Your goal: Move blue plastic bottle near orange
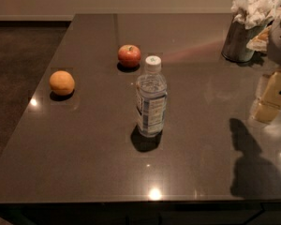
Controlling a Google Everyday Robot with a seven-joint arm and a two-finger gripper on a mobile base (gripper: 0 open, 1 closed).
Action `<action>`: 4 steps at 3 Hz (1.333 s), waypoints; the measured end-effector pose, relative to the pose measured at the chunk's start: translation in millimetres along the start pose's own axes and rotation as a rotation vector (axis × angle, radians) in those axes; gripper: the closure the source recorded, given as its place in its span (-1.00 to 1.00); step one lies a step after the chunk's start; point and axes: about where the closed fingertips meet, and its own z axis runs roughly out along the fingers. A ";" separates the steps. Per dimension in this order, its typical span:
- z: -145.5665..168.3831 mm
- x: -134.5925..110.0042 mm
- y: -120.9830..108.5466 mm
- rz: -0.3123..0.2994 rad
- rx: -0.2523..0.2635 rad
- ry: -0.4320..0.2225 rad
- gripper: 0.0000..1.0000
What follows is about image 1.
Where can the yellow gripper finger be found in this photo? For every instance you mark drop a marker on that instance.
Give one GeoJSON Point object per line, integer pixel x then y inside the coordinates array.
{"type": "Point", "coordinates": [267, 104]}

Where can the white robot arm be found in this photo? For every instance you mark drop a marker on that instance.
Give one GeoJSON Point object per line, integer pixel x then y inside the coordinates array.
{"type": "Point", "coordinates": [274, 48]}

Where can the orange fruit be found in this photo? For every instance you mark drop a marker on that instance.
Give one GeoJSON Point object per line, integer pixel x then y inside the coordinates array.
{"type": "Point", "coordinates": [62, 83]}

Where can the crumpled white paper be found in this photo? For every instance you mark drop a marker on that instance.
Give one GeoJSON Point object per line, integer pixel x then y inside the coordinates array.
{"type": "Point", "coordinates": [252, 13]}

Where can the grey metal bin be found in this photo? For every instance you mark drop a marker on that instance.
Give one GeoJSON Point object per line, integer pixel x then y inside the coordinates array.
{"type": "Point", "coordinates": [238, 36]}

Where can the crumpled wrapper beside bin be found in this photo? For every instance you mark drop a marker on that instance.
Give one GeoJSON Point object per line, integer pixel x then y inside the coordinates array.
{"type": "Point", "coordinates": [259, 43]}

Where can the red apple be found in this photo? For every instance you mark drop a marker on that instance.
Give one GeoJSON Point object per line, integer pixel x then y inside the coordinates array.
{"type": "Point", "coordinates": [129, 56]}

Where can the clear plastic water bottle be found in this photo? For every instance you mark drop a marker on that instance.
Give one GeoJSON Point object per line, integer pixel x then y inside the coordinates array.
{"type": "Point", "coordinates": [151, 98]}

